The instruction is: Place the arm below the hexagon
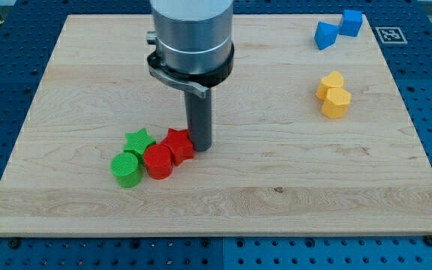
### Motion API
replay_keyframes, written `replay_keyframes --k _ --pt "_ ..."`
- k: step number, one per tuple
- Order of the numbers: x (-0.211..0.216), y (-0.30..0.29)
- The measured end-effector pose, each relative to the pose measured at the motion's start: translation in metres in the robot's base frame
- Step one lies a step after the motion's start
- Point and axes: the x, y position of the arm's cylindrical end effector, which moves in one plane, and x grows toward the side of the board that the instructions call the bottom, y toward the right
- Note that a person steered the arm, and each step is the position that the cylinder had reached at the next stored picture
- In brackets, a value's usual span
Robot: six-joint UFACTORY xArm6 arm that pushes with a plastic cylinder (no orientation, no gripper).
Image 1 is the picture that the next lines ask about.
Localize wooden board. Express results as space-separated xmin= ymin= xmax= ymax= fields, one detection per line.
xmin=0 ymin=14 xmax=432 ymax=238

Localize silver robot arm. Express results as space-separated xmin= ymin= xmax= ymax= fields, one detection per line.
xmin=147 ymin=0 xmax=233 ymax=74

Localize yellow heart block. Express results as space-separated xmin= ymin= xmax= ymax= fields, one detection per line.
xmin=316 ymin=70 xmax=344 ymax=100

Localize black clamp with lever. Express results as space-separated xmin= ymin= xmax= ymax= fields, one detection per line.
xmin=146 ymin=43 xmax=235 ymax=99

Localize green star block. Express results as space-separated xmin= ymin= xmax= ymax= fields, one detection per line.
xmin=123 ymin=128 xmax=156 ymax=165

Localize red cylinder block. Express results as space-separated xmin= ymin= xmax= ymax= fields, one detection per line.
xmin=143 ymin=144 xmax=173 ymax=180

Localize blue cube block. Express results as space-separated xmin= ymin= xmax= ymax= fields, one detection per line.
xmin=339 ymin=10 xmax=363 ymax=37

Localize blue triangle block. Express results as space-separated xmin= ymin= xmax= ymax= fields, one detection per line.
xmin=314 ymin=22 xmax=340 ymax=50

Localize white fiducial marker tag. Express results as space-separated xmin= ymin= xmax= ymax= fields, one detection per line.
xmin=375 ymin=26 xmax=407 ymax=44

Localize red star block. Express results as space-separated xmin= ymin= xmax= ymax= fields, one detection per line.
xmin=160 ymin=128 xmax=194 ymax=167

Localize yellow hexagon block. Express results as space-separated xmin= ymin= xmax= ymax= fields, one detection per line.
xmin=321 ymin=88 xmax=352 ymax=119

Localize green cylinder block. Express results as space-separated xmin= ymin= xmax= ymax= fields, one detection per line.
xmin=110 ymin=152 xmax=143 ymax=188

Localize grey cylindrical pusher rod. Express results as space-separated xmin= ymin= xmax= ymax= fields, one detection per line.
xmin=184 ymin=89 xmax=212 ymax=152

